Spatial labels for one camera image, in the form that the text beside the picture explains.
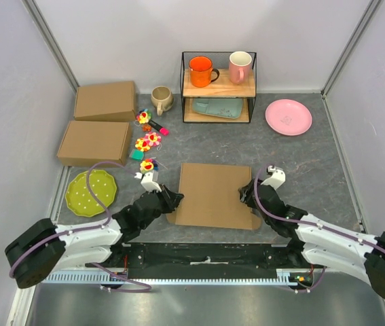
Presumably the cardboard box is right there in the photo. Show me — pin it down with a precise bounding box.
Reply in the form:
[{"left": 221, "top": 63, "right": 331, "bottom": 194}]
[
  {"left": 73, "top": 81, "right": 137, "bottom": 122},
  {"left": 166, "top": 163, "right": 262, "bottom": 230},
  {"left": 57, "top": 120, "right": 132, "bottom": 167}
]

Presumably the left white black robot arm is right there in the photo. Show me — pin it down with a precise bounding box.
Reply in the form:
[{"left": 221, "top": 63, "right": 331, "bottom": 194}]
[{"left": 5, "top": 185, "right": 184, "bottom": 289}]

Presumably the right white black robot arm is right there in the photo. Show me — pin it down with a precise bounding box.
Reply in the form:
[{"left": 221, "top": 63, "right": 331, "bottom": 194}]
[{"left": 239, "top": 180, "right": 385, "bottom": 300}]

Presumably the rainbow flower plush lower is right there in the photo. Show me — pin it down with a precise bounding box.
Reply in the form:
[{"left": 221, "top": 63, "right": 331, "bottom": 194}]
[{"left": 140, "top": 158, "right": 159, "bottom": 173}]

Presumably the rainbow flower plush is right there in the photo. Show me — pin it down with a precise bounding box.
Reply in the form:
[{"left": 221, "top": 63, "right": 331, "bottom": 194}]
[
  {"left": 140, "top": 158, "right": 159, "bottom": 173},
  {"left": 136, "top": 109, "right": 151, "bottom": 124}
]

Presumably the teal block toy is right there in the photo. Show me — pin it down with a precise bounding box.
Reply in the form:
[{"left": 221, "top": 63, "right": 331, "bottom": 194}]
[{"left": 129, "top": 149, "right": 145, "bottom": 161}]

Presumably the green dotted plate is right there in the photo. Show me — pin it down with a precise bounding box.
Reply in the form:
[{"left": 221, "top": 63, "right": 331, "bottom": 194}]
[{"left": 65, "top": 169, "right": 117, "bottom": 218}]

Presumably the yellow flower plush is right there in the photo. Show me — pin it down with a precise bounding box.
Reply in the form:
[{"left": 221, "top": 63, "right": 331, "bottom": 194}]
[{"left": 135, "top": 138, "right": 151, "bottom": 152}]

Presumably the pink flower plush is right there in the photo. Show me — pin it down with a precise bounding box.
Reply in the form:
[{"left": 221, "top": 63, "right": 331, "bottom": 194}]
[{"left": 144, "top": 132, "right": 162, "bottom": 147}]

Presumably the pink black highlighter pen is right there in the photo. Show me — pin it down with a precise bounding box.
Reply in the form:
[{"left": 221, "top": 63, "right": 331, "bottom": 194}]
[{"left": 149, "top": 120, "right": 170, "bottom": 136}]

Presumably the small orange flower charm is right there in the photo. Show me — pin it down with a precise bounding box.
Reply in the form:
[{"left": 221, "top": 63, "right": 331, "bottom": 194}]
[{"left": 142, "top": 124, "right": 152, "bottom": 132}]

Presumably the pink round plate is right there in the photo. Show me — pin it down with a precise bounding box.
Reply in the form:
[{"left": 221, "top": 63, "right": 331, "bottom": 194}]
[{"left": 265, "top": 99, "right": 312, "bottom": 137}]

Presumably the rainbow flower plush top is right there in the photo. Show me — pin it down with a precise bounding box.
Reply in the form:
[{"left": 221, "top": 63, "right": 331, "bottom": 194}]
[{"left": 136, "top": 109, "right": 151, "bottom": 124}]

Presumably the teal rectangular ceramic plate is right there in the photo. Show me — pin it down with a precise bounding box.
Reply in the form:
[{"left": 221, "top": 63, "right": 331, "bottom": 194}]
[{"left": 192, "top": 98, "right": 243, "bottom": 119}]

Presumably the beige ceramic mug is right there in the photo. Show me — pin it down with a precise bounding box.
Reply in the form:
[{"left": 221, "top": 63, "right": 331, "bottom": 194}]
[{"left": 151, "top": 86, "right": 174, "bottom": 116}]

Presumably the pink ceramic mug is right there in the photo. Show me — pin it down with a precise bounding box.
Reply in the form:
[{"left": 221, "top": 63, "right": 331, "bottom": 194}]
[{"left": 229, "top": 51, "right": 253, "bottom": 84}]

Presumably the orange enamel mug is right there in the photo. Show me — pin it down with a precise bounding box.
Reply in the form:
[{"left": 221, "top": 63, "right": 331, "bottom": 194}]
[{"left": 189, "top": 56, "right": 220, "bottom": 88}]

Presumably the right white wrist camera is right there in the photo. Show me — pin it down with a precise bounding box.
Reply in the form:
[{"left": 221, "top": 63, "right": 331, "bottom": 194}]
[{"left": 260, "top": 165, "right": 286, "bottom": 190}]

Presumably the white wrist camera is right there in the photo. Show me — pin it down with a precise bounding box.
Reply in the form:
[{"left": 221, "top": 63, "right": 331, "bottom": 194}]
[
  {"left": 260, "top": 165, "right": 286, "bottom": 190},
  {"left": 141, "top": 170, "right": 162, "bottom": 192}
]

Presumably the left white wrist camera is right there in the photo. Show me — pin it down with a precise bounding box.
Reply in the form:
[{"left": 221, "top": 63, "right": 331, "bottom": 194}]
[{"left": 141, "top": 170, "right": 162, "bottom": 192}]

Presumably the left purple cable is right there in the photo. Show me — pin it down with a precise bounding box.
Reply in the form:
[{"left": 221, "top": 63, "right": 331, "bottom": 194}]
[{"left": 8, "top": 161, "right": 153, "bottom": 293}]

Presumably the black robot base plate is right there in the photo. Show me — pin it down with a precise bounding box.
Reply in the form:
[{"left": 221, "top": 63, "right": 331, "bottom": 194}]
[{"left": 101, "top": 242, "right": 312, "bottom": 280}]

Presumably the grey slotted cable duct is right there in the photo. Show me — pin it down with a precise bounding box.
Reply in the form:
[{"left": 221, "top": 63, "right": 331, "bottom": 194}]
[{"left": 42, "top": 268, "right": 298, "bottom": 286}]

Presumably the black wire wooden shelf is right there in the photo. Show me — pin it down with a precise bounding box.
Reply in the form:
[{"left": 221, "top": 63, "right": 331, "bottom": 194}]
[{"left": 180, "top": 51, "right": 257, "bottom": 124}]

